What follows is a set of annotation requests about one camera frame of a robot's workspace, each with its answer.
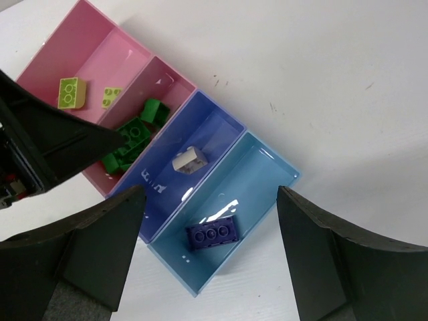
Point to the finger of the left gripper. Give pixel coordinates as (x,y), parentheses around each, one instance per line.
(41,146)

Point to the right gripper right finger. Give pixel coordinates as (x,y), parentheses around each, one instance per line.
(340,271)

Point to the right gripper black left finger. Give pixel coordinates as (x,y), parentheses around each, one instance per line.
(74,268)

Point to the green yellow blue lego stack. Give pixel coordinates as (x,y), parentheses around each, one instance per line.
(72,93)

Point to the small green lego piece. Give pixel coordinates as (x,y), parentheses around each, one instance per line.
(111,164)

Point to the green narrow lego brick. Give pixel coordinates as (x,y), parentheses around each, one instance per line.
(134,132)

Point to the green lego from stack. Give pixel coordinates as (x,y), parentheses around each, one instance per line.
(155,112)

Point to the dark blue lego plate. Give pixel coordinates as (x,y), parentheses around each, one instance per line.
(212,234)

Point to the large pink container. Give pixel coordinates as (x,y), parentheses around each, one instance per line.
(90,46)

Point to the light blue container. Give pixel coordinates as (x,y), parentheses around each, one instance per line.
(244,185)

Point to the small pink container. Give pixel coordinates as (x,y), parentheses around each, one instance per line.
(152,97)

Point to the small grey white block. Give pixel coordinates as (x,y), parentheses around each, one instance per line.
(189,161)

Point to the dark blue container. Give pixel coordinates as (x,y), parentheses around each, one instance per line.
(201,123)

